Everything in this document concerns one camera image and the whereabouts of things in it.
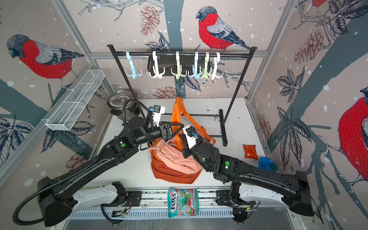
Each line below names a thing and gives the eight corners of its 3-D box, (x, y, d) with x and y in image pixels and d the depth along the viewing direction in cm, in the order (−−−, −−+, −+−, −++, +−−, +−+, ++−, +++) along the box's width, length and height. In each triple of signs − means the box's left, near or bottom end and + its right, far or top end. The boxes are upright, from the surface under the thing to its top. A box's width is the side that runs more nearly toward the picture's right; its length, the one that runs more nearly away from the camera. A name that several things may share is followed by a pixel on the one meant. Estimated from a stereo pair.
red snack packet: (245, 159, 89) (246, 158, 87) (241, 146, 95) (242, 144, 93) (258, 159, 89) (260, 158, 87) (254, 146, 95) (255, 144, 93)
